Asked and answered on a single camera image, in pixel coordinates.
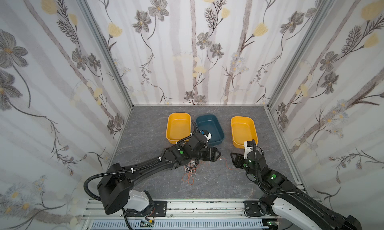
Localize black white cables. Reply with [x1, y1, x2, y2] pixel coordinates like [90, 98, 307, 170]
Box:
[184, 158, 201, 174]

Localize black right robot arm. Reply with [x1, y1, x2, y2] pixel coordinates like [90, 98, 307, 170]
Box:
[231, 140, 362, 230]

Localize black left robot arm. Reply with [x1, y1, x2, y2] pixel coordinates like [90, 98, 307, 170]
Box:
[83, 131, 221, 216]

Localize teal plastic tray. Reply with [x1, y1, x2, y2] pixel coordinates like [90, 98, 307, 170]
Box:
[196, 114, 225, 146]

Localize right yellow plastic tray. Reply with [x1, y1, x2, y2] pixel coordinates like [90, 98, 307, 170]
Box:
[231, 116, 259, 149]

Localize yellow plastic tray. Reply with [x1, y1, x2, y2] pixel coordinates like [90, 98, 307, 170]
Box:
[231, 116, 259, 149]
[166, 113, 192, 144]

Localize left yellow plastic tray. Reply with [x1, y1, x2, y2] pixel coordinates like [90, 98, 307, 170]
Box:
[166, 113, 192, 144]

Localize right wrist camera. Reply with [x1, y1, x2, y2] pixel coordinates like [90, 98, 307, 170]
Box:
[244, 140, 255, 161]

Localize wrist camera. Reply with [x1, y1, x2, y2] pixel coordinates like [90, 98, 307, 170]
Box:
[244, 140, 255, 161]
[200, 130, 212, 142]

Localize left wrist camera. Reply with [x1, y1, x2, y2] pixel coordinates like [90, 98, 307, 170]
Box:
[200, 130, 212, 142]

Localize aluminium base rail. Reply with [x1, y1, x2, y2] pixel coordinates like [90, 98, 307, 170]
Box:
[78, 199, 299, 230]

